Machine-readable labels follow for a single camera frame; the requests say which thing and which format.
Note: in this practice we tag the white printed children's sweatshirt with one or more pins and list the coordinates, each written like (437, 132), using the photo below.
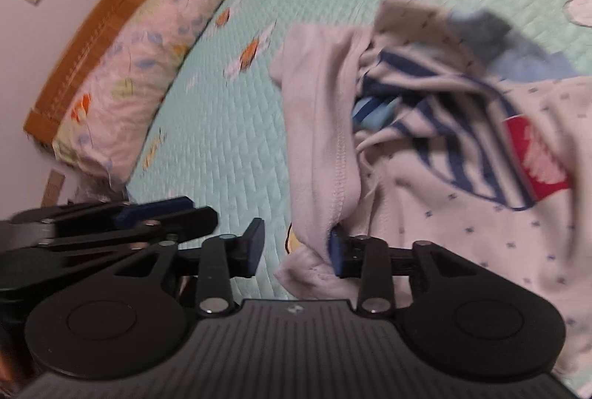
(439, 218)

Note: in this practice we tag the floral pillow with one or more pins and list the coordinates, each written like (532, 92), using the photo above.
(138, 66)

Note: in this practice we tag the green quilted bee bedspread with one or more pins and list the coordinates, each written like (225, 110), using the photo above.
(231, 126)

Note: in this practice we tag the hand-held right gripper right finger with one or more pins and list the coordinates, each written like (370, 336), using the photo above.
(336, 253)

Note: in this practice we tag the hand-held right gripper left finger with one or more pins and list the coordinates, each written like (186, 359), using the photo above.
(254, 249)

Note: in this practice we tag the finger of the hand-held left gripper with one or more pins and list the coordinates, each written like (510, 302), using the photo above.
(185, 223)
(152, 207)

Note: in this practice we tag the wooden headboard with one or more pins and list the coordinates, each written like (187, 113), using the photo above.
(92, 43)

